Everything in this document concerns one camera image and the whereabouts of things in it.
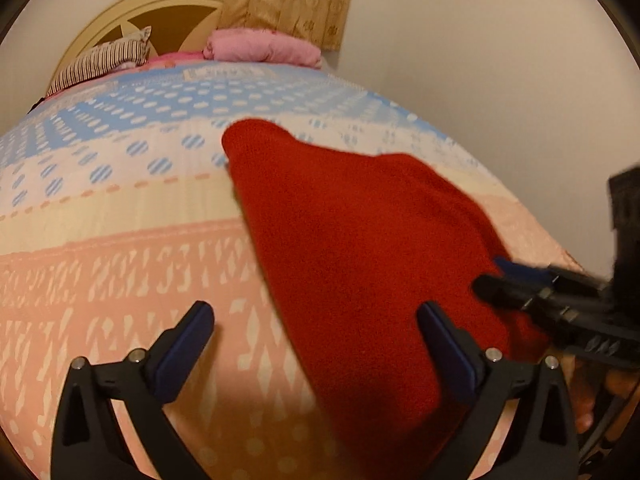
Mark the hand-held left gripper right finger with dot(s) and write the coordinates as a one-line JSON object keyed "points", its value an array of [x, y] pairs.
{"points": [[452, 355]]}

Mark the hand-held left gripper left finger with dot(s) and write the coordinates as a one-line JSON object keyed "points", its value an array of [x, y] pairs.
{"points": [[180, 355]]}

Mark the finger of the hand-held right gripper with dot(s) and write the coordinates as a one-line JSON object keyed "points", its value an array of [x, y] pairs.
{"points": [[525, 271], [505, 292]]}

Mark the red flowered knit sweater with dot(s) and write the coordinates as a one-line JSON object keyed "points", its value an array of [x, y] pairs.
{"points": [[360, 260]]}

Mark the person's right hand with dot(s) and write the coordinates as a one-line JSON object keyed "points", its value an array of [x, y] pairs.
{"points": [[590, 395]]}

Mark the dotted pastel bedspread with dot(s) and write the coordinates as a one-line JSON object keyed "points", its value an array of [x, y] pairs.
{"points": [[125, 240]]}

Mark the pink patterned pillow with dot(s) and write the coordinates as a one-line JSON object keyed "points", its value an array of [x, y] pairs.
{"points": [[175, 60]]}

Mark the striped pillow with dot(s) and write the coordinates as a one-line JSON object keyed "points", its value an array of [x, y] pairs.
{"points": [[100, 60]]}

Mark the cream wooden headboard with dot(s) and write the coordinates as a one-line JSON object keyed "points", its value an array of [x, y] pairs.
{"points": [[150, 10]]}

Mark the beige flowered curtain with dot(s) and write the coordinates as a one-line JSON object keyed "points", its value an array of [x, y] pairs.
{"points": [[290, 5]]}

